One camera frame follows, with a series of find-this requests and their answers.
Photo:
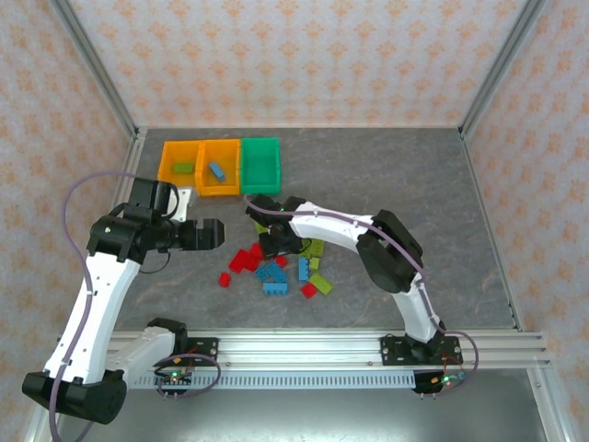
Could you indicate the small red lego brick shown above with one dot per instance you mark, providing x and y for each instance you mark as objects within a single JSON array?
[
  {"x": 224, "y": 279},
  {"x": 281, "y": 261}
]

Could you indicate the blue lego brick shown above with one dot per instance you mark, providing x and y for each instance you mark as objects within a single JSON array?
[
  {"x": 303, "y": 269},
  {"x": 263, "y": 271},
  {"x": 278, "y": 273},
  {"x": 217, "y": 170},
  {"x": 274, "y": 288}
]

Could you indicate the lime green lego brick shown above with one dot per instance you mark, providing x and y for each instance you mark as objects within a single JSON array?
[
  {"x": 315, "y": 263},
  {"x": 321, "y": 283},
  {"x": 182, "y": 168},
  {"x": 315, "y": 247}
]

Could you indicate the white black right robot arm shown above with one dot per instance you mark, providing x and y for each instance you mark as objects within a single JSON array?
[{"x": 331, "y": 225}]

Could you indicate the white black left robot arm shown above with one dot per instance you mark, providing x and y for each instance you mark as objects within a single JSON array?
[{"x": 92, "y": 304}]

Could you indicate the orange bin with blue bricks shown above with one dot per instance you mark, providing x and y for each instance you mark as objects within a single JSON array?
[{"x": 227, "y": 154}]

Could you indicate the green plastic bin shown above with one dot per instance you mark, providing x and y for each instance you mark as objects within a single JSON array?
[{"x": 260, "y": 159}]

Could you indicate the orange bin with green bricks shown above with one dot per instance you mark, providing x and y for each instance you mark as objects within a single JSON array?
[{"x": 168, "y": 156}]

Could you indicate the small circuit board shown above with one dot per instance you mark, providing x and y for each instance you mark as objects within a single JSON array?
[
  {"x": 448, "y": 379},
  {"x": 175, "y": 377}
]

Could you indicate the aluminium table side rail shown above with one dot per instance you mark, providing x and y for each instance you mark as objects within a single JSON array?
[
  {"x": 492, "y": 230},
  {"x": 131, "y": 184}
]

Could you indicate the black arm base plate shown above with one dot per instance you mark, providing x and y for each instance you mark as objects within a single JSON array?
[
  {"x": 393, "y": 351},
  {"x": 202, "y": 351}
]

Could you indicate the wide aluminium mounting rail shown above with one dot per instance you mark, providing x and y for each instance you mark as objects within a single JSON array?
[{"x": 299, "y": 350}]

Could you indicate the aluminium frame post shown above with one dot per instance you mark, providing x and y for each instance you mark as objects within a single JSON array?
[
  {"x": 501, "y": 69},
  {"x": 96, "y": 69}
]

